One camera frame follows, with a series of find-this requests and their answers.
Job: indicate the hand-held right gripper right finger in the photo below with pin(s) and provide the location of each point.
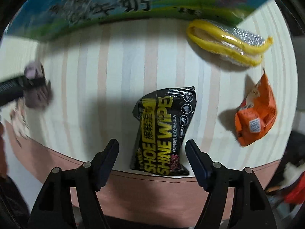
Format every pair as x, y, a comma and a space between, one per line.
197, 164

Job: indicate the black wipes packet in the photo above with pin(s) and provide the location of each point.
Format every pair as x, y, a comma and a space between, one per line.
162, 133

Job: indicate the purple grey soft packet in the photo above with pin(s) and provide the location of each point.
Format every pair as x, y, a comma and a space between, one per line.
38, 93

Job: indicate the orange snack packet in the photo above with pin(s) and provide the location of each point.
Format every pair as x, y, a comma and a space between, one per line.
256, 116

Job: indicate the yellow sponge pack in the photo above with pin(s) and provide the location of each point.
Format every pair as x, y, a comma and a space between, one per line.
228, 43

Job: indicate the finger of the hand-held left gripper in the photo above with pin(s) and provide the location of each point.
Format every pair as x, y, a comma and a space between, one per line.
14, 87

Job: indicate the printed blue green carton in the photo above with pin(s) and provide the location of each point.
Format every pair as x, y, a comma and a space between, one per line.
119, 4

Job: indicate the red white cloth pile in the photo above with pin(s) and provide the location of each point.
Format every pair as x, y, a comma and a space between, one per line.
289, 183

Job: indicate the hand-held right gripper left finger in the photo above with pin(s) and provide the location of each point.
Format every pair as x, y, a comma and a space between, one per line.
106, 165

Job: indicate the striped table cloth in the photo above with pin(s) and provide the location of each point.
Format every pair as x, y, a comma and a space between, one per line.
143, 76

